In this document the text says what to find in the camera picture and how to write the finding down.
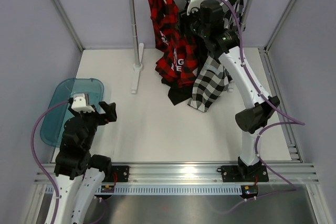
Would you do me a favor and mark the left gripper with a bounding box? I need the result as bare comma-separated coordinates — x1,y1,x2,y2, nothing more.
69,101,117,150

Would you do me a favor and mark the left aluminium frame post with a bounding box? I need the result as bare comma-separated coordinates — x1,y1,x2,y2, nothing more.
50,0,85,53

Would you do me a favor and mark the aluminium frame post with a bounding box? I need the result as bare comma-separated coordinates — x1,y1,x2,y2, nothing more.
264,0,297,53
50,0,85,53

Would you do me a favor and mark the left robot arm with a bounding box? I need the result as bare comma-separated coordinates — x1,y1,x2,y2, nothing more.
45,98,117,223

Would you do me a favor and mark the right aluminium frame post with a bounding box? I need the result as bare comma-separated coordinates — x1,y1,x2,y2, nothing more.
264,0,297,53

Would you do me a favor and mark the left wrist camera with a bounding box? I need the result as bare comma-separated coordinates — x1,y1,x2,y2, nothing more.
71,93,95,113

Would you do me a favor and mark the red black plaid shirt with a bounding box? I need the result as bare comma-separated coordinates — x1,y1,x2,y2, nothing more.
148,0,198,88

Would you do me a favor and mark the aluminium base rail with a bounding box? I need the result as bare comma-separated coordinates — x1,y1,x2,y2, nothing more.
34,162,320,185

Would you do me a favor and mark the white cable duct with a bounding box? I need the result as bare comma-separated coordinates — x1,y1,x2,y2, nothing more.
46,184,244,196

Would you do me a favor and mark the teal plastic bin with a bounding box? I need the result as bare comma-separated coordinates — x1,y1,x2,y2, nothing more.
40,78,104,147

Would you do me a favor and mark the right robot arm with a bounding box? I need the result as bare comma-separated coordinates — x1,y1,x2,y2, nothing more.
177,0,280,182

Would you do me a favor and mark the white black plaid shirt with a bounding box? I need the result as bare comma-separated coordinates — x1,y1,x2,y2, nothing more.
188,0,244,113

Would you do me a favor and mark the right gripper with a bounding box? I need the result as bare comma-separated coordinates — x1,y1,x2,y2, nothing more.
174,3,209,40

